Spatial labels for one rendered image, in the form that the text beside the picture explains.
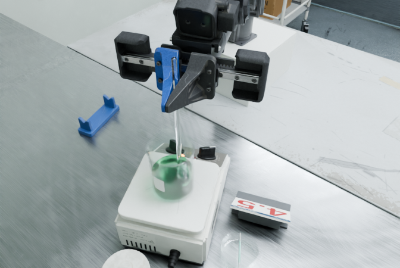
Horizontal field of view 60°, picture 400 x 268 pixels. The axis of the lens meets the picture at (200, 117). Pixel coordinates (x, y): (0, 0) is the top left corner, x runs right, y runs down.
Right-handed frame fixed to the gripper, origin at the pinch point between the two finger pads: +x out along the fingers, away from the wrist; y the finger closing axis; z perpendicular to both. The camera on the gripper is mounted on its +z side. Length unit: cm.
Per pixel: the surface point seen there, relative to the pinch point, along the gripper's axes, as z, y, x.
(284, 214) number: -23.6, 15.3, -4.2
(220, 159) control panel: -20.8, 3.6, -10.0
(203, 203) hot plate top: -16.9, 4.0, 2.0
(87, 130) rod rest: -24.6, -24.4, -13.3
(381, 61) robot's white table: -25, 35, -59
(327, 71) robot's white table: -25, 22, -50
